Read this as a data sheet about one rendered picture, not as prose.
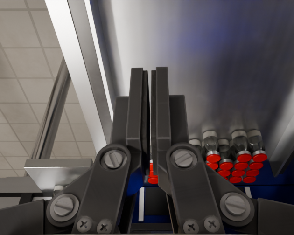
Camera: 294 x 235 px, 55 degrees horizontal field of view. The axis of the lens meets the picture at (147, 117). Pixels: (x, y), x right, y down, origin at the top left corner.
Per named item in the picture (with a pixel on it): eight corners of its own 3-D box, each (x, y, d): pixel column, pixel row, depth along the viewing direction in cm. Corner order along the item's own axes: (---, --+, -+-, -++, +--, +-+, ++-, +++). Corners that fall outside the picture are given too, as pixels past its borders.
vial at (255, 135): (258, 137, 45) (265, 162, 42) (244, 137, 45) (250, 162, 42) (262, 129, 44) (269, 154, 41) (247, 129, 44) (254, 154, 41)
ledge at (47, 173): (103, 190, 66) (102, 198, 64) (48, 190, 66) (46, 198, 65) (92, 157, 55) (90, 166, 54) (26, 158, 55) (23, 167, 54)
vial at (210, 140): (215, 138, 45) (220, 162, 43) (201, 138, 46) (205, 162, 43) (217, 129, 44) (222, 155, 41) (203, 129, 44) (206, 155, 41)
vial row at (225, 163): (255, 145, 47) (262, 169, 44) (146, 147, 48) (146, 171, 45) (258, 137, 45) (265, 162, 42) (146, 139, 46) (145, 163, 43)
